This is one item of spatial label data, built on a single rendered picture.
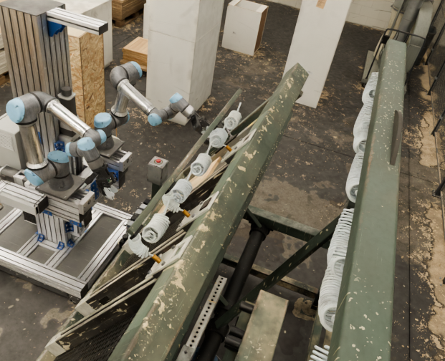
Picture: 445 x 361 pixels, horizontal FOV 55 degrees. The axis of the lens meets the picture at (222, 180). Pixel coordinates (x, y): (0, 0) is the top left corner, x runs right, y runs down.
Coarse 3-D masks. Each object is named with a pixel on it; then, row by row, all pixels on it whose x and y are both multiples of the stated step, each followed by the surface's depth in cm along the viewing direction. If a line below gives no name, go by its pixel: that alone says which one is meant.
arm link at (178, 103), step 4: (176, 92) 260; (172, 96) 259; (176, 96) 258; (180, 96) 260; (172, 100) 259; (176, 100) 258; (180, 100) 259; (184, 100) 260; (172, 104) 261; (176, 104) 259; (180, 104) 259; (184, 104) 259; (188, 104) 261; (172, 108) 263; (176, 108) 261; (180, 108) 260; (184, 108) 260
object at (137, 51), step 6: (132, 42) 623; (138, 42) 628; (144, 42) 631; (126, 48) 605; (132, 48) 609; (138, 48) 613; (144, 48) 615; (126, 54) 612; (132, 54) 610; (138, 54) 604; (144, 54) 601; (120, 60) 613; (126, 60) 616; (132, 60) 613; (138, 60) 610; (144, 60) 606; (144, 66) 610
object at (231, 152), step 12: (252, 132) 182; (240, 144) 183; (228, 156) 185; (204, 180) 206; (216, 180) 198; (192, 192) 208; (204, 192) 205; (180, 204) 215; (192, 204) 212; (168, 216) 223; (180, 216) 220; (144, 240) 242; (132, 252) 252
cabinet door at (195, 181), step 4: (216, 160) 258; (220, 160) 260; (212, 164) 260; (216, 164) 256; (212, 168) 252; (208, 172) 251; (212, 172) 250; (196, 176) 272; (200, 176) 263; (204, 176) 249; (208, 176) 246; (192, 180) 273; (196, 180) 262; (200, 180) 252; (192, 184) 264; (196, 184) 252; (164, 208) 277; (160, 212) 278
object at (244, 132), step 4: (252, 124) 244; (248, 128) 246; (244, 132) 249; (248, 132) 248; (236, 136) 254; (240, 136) 251; (244, 136) 250; (232, 140) 255; (236, 140) 254; (228, 144) 258; (232, 144) 257; (224, 148) 260; (220, 152) 263; (224, 152) 262; (212, 156) 269; (216, 156) 266; (220, 156) 265; (212, 160) 269; (192, 176) 283; (188, 180) 286; (172, 188) 301
